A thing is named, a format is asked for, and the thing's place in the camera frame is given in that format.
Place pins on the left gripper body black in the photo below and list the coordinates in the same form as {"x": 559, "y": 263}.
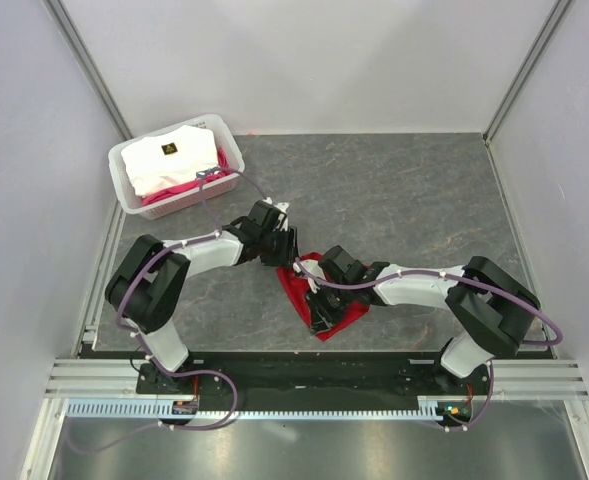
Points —
{"x": 279, "y": 247}

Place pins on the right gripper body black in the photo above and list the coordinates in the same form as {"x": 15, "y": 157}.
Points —
{"x": 329, "y": 302}

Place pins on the red cloth napkin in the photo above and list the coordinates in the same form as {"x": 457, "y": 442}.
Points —
{"x": 299, "y": 295}

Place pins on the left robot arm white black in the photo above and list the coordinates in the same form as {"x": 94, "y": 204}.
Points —
{"x": 146, "y": 286}

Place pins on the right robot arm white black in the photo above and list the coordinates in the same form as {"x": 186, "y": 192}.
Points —
{"x": 495, "y": 310}

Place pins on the pink folded towel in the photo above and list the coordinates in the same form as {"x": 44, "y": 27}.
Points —
{"x": 193, "y": 184}

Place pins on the white folded shirt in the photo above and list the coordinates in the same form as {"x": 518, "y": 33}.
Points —
{"x": 157, "y": 162}

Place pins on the white plastic basket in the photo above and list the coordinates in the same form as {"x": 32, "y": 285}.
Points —
{"x": 132, "y": 204}

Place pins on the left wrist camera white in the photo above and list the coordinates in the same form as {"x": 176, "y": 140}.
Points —
{"x": 281, "y": 207}

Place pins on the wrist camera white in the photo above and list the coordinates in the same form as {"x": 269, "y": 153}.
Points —
{"x": 310, "y": 270}
{"x": 281, "y": 207}

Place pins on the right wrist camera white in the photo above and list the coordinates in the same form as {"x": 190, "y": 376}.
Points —
{"x": 310, "y": 270}

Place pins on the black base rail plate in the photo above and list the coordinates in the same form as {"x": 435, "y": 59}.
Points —
{"x": 312, "y": 381}

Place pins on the aluminium frame rail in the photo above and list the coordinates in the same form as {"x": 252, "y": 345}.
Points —
{"x": 517, "y": 380}

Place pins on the white slotted cable duct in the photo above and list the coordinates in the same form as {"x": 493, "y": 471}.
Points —
{"x": 171, "y": 410}

